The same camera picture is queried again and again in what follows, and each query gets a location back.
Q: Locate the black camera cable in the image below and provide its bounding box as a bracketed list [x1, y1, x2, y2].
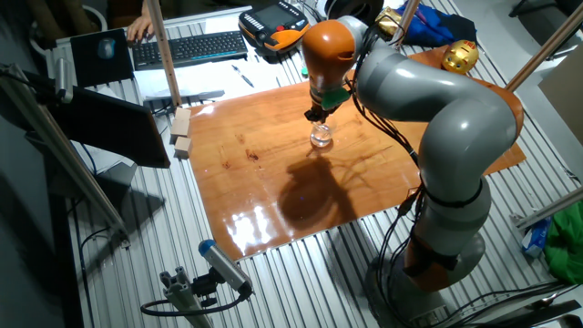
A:
[139, 282, 252, 318]

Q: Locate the aluminium frame bar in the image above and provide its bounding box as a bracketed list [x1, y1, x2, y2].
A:
[509, 186, 583, 231]

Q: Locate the grey computer mouse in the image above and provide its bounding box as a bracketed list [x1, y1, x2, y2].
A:
[97, 36, 117, 61]

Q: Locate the black computer keyboard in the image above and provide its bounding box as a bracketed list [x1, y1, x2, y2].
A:
[131, 30, 250, 72]

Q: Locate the glossy wooden board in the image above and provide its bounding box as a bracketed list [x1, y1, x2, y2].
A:
[187, 45, 527, 261]

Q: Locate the long aluminium frame beam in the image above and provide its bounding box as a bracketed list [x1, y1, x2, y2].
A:
[0, 63, 131, 250]

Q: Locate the white paper sheet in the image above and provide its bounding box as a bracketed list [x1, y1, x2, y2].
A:
[133, 56, 311, 102]

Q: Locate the silver camera with blue cap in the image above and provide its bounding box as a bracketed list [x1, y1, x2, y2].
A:
[198, 239, 254, 295]

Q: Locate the brown cardboard sheet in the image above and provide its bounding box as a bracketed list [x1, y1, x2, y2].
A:
[537, 43, 583, 147]

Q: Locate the gold piggy bank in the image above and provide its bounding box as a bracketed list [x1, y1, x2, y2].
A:
[440, 39, 480, 76]

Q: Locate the dark ballpoint pen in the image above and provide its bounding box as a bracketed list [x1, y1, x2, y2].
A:
[230, 64, 255, 88]

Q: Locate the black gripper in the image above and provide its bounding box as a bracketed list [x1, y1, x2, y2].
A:
[303, 102, 337, 126]

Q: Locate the metal spoon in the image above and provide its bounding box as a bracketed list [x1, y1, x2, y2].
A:
[523, 284, 580, 311]

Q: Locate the black camera bracket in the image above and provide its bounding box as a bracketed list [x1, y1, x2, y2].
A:
[190, 268, 220, 309]

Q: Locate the blue tissue pack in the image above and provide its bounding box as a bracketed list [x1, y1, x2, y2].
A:
[521, 217, 553, 259]

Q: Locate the green cloth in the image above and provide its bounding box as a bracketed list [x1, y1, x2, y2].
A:
[544, 200, 583, 286]

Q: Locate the black flat monitor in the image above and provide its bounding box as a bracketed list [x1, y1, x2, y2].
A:
[43, 85, 172, 169]

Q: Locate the short aluminium profile stand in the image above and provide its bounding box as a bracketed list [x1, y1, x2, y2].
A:
[159, 266, 215, 328]

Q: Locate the white round bin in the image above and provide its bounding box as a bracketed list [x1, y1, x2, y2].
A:
[27, 4, 109, 58]

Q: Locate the black orange teach pendant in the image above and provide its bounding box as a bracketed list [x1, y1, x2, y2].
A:
[238, 0, 312, 54]

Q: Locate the gold foil bag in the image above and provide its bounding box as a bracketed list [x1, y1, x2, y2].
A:
[373, 6, 404, 40]

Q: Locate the light wooden block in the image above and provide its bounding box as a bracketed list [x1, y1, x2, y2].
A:
[173, 136, 193, 159]
[169, 107, 193, 138]

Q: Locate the blue cloth bag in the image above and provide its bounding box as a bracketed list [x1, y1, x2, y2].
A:
[395, 2, 478, 49]

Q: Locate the black mouse pad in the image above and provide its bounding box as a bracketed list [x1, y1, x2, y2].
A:
[69, 27, 136, 88]

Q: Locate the black flat plate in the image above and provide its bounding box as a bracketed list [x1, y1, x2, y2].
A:
[473, 298, 583, 328]

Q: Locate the glass beaker with water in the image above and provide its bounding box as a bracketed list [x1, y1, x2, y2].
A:
[310, 118, 338, 149]

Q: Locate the person's bare hand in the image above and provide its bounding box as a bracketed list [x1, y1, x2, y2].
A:
[126, 13, 156, 45]

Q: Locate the black round device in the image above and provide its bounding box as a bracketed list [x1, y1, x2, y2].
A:
[323, 0, 386, 26]

